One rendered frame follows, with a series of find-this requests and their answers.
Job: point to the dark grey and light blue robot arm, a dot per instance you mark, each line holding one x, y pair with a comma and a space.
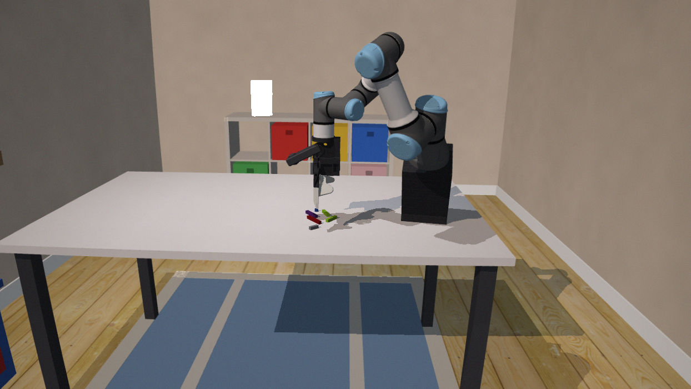
417, 136

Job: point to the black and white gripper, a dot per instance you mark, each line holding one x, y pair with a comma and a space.
325, 164

